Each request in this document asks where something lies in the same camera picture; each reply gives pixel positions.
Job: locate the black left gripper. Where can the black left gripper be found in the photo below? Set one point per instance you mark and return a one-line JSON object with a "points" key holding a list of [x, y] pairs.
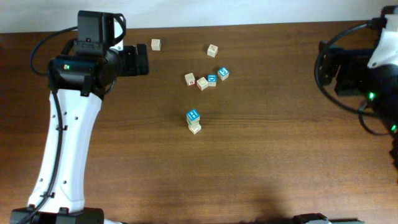
{"points": [[134, 65]]}

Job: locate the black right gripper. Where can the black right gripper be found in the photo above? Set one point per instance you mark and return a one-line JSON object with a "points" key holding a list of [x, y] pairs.
{"points": [[348, 63]]}

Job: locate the wooden block with swirl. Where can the wooden block with swirl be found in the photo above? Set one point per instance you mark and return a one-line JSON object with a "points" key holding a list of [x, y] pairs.
{"points": [[194, 128]]}

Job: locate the wooden block cluster bottom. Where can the wooden block cluster bottom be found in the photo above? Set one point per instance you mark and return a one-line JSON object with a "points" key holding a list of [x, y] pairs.
{"points": [[193, 115]]}

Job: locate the wooden block cluster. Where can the wooden block cluster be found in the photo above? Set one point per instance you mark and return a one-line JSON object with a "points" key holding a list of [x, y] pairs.
{"points": [[190, 79], [192, 123], [193, 115]]}

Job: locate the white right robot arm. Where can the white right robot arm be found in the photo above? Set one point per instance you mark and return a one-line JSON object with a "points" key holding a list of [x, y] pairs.
{"points": [[384, 105]]}

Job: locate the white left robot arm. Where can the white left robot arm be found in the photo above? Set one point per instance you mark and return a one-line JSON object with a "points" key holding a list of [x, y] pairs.
{"points": [[79, 78]]}

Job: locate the wooden block far left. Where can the wooden block far left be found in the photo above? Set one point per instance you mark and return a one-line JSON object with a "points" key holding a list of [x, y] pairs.
{"points": [[156, 44]]}

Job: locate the wooden block beside blue D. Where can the wooden block beside blue D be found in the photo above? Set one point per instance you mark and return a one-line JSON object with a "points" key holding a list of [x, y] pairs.
{"points": [[202, 83]]}

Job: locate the wooden block far right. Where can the wooden block far right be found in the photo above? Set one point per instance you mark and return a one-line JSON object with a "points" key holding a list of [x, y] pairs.
{"points": [[212, 50]]}

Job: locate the blue letter D block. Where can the blue letter D block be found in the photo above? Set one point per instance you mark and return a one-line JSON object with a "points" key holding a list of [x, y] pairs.
{"points": [[212, 80]]}

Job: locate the blue number five block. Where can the blue number five block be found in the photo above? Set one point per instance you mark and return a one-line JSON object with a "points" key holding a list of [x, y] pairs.
{"points": [[223, 73]]}

